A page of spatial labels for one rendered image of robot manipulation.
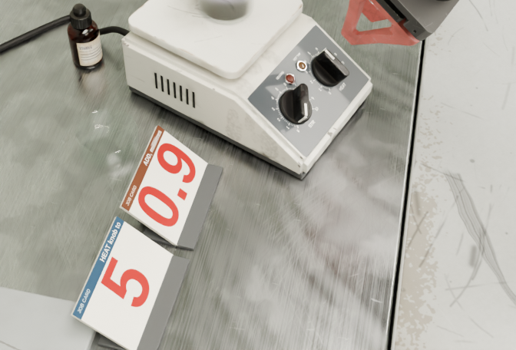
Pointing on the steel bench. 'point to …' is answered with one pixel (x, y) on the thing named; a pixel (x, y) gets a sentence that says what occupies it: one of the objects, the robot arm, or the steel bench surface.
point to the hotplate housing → (228, 96)
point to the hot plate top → (271, 7)
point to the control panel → (339, 92)
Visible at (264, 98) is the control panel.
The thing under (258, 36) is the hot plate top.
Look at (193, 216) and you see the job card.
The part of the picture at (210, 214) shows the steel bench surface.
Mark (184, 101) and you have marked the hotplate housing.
